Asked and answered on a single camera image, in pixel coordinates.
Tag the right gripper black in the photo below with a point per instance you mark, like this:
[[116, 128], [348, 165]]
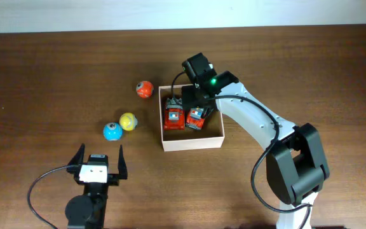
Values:
[[187, 91]]

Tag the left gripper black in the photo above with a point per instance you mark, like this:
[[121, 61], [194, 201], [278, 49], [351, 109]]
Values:
[[114, 180]]

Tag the yellow toy ball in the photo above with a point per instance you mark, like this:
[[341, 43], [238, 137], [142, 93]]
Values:
[[128, 121]]

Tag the red fire truck yellow nozzle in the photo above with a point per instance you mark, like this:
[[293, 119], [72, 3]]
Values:
[[196, 117]]

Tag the red fire truck grey top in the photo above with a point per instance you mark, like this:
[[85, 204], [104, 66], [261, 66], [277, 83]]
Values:
[[173, 116]]

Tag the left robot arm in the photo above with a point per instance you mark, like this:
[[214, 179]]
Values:
[[87, 211]]

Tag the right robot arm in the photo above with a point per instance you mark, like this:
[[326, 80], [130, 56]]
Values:
[[296, 165]]

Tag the cardboard box container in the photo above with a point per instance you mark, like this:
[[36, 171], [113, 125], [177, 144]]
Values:
[[212, 134]]

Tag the blue toy ball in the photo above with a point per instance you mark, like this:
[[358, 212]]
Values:
[[112, 131]]

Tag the orange toy ball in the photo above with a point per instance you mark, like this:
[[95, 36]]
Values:
[[144, 89]]

